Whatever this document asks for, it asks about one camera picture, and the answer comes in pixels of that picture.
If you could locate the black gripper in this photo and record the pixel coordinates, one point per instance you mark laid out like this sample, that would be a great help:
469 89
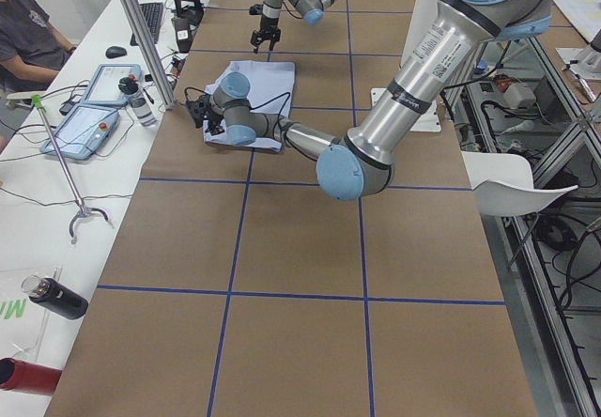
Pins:
268 26
215 120

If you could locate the light blue striped shirt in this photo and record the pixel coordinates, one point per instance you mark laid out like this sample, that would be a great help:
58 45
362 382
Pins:
269 84

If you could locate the black box with label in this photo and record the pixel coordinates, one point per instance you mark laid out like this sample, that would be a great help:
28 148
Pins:
183 34

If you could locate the clear water bottle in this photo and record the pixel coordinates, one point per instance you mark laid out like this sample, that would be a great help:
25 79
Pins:
137 100

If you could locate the black computer keyboard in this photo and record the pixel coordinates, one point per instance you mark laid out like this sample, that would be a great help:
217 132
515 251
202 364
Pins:
153 14

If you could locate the upper blue teach pendant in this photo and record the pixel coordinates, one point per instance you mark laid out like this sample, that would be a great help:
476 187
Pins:
103 86

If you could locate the blue teach pendant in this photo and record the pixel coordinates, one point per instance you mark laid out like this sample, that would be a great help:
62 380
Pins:
103 86
84 130

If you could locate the black computer mouse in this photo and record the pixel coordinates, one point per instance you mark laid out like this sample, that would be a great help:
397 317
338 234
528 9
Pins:
113 52

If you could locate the lower blue teach pendant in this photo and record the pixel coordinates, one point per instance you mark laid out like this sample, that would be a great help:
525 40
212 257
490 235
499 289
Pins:
84 130

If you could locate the metal reacher grabber tool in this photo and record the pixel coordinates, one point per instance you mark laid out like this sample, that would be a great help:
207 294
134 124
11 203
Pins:
84 211

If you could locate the seated person grey shirt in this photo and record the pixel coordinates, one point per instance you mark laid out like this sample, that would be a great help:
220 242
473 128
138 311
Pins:
33 51

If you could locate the black thermos bottle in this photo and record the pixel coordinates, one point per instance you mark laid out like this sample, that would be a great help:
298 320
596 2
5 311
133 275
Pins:
55 297

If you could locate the white plastic chair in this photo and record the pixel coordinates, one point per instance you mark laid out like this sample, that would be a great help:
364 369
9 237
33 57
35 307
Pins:
503 185

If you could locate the red thermos bottle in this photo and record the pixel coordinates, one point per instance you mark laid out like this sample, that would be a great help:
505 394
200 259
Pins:
28 378

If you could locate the aluminium frame post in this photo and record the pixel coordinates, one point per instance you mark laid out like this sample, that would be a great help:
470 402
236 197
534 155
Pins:
149 52

